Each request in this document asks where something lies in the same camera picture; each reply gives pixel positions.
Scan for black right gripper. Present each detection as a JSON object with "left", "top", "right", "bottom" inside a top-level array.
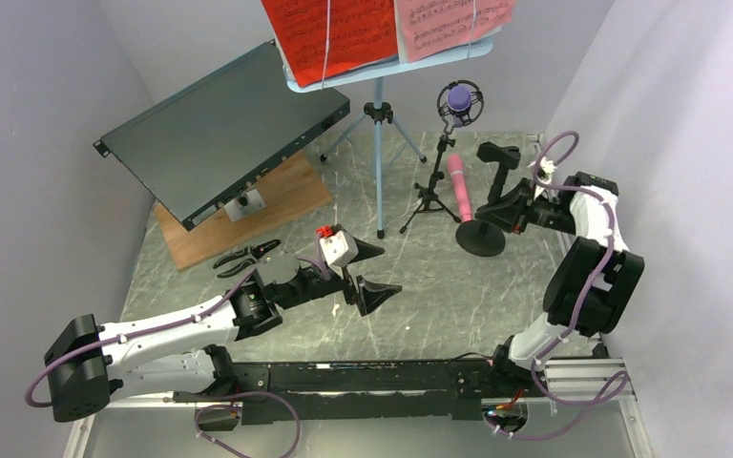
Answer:
[{"left": 474, "top": 178, "right": 576, "bottom": 236}]

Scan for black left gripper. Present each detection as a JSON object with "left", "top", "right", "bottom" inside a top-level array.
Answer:
[{"left": 278, "top": 238, "right": 401, "bottom": 315}]

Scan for black round-base mic stand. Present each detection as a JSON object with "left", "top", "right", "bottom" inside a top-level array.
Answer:
[{"left": 454, "top": 141, "right": 523, "bottom": 259}]

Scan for pink microphone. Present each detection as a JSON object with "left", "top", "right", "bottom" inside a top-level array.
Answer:
[{"left": 447, "top": 154, "right": 472, "bottom": 222}]

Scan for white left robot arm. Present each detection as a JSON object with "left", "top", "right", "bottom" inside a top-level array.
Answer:
[{"left": 25, "top": 226, "right": 402, "bottom": 423}]

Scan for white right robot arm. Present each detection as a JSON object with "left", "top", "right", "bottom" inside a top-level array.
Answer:
[{"left": 475, "top": 172, "right": 645, "bottom": 396}]

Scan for brown wooden board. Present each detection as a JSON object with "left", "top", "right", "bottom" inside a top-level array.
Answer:
[{"left": 154, "top": 153, "right": 333, "bottom": 272}]

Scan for black tripod mic stand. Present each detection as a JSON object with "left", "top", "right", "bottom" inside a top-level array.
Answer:
[{"left": 399, "top": 79, "right": 485, "bottom": 235}]

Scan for black pliers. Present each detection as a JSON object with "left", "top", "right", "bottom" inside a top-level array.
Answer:
[{"left": 213, "top": 239, "right": 282, "bottom": 279}]

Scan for purple microphone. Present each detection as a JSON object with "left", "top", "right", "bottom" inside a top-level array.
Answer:
[{"left": 446, "top": 84, "right": 472, "bottom": 127}]

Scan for light blue music stand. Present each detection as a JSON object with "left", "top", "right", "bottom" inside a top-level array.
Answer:
[{"left": 286, "top": 37, "right": 492, "bottom": 239}]

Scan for pink sheet music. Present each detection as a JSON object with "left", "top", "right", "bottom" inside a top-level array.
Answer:
[{"left": 394, "top": 0, "right": 516, "bottom": 63}]

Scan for dark grey rack unit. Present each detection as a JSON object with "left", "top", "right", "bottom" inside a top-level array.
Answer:
[{"left": 94, "top": 42, "right": 350, "bottom": 231}]

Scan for red sheet music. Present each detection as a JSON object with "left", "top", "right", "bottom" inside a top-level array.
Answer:
[{"left": 262, "top": 0, "right": 398, "bottom": 87}]

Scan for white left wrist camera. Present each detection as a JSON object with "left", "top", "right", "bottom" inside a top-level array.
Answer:
[{"left": 316, "top": 225, "right": 359, "bottom": 268}]

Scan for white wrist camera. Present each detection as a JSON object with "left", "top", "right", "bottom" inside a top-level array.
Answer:
[
  {"left": 530, "top": 157, "right": 557, "bottom": 184},
  {"left": 316, "top": 225, "right": 359, "bottom": 268}
]

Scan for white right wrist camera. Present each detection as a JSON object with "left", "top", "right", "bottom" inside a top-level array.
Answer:
[{"left": 530, "top": 157, "right": 557, "bottom": 184}]

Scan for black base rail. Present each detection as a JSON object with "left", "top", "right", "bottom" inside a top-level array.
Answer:
[{"left": 173, "top": 357, "right": 532, "bottom": 426}]

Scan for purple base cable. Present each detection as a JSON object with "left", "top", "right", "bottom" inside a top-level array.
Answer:
[{"left": 193, "top": 388, "right": 304, "bottom": 458}]

